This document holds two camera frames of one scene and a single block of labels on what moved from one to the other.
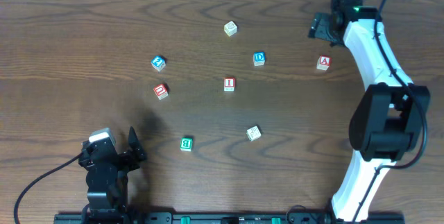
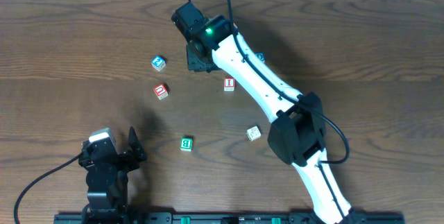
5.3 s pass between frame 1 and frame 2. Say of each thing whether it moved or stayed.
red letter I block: stayed
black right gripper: moved
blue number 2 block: stayed
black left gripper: stayed
